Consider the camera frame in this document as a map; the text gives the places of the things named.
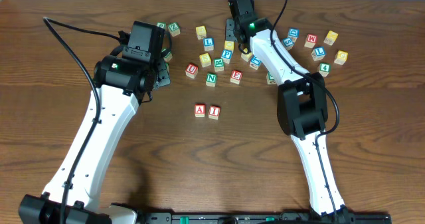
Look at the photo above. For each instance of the yellow K block right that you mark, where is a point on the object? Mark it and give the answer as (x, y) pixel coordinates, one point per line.
(330, 38)

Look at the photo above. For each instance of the green J block far left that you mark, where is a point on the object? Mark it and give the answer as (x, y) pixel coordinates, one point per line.
(162, 25)

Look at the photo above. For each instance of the yellow G letter block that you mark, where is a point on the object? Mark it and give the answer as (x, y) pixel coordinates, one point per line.
(341, 57)

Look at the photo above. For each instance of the yellow block top middle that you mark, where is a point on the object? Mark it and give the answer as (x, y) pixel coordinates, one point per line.
(201, 32)

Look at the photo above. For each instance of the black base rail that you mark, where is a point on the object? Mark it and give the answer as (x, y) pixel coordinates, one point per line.
(342, 216)

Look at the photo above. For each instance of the yellow block centre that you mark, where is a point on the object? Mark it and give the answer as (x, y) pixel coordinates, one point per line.
(246, 56)

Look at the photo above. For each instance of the green N letter block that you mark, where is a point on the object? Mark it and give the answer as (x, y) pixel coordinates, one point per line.
(211, 79)

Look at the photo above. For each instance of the yellow S letter block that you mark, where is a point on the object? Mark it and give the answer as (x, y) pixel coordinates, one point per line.
(205, 59)

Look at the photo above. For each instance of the red U block left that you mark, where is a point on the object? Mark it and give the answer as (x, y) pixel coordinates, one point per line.
(191, 70)

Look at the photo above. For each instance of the blue L block middle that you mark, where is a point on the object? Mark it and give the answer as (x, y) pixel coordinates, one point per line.
(208, 44)

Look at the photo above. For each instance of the green J block centre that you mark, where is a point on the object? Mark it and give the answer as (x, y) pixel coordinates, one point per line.
(270, 79)

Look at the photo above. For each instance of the blue P letter block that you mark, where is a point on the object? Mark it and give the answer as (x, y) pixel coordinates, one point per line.
(226, 56)

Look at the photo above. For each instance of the red A letter block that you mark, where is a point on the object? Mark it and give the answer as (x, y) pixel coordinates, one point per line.
(200, 110)

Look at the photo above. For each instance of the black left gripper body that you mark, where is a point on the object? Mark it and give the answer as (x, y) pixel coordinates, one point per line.
(161, 76)

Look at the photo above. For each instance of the blue L block right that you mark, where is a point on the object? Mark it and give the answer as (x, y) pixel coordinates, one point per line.
(318, 53)

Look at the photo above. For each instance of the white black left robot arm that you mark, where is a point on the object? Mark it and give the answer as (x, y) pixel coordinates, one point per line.
(120, 81)

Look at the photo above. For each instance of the green R letter block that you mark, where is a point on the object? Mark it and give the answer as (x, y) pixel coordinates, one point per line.
(218, 65)

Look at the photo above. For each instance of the green B letter block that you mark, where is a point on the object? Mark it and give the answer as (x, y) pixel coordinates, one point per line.
(168, 57)

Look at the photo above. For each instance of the yellow O letter block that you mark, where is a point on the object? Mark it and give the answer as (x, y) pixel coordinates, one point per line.
(229, 45)

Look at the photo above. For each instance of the blue D block tilted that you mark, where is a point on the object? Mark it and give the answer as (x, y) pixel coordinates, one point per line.
(293, 34)

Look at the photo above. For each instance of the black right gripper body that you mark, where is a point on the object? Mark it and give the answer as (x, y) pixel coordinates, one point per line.
(230, 30)

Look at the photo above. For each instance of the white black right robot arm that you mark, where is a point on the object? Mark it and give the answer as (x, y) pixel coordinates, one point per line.
(301, 108)

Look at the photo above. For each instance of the red E letter block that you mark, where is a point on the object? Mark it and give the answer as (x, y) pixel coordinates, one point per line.
(236, 76)

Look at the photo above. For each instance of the blue 5 number block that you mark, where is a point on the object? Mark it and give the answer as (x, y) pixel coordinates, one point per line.
(288, 43)

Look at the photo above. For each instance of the blue l block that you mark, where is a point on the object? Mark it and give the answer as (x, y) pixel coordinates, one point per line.
(318, 53)
(208, 44)

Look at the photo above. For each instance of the green j block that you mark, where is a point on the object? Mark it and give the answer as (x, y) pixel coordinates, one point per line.
(162, 25)
(270, 79)

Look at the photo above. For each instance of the green 4 number block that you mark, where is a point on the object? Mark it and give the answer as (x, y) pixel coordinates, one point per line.
(324, 69)

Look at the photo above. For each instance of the blue T letter block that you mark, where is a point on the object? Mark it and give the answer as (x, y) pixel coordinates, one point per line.
(255, 63)

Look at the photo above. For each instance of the red I letter block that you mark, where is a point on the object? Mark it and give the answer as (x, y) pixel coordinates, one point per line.
(214, 112)

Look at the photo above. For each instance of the green Z letter block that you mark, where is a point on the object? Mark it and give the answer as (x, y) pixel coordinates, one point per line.
(174, 29)

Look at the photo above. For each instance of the red M letter block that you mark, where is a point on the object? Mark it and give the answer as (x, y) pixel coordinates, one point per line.
(310, 41)

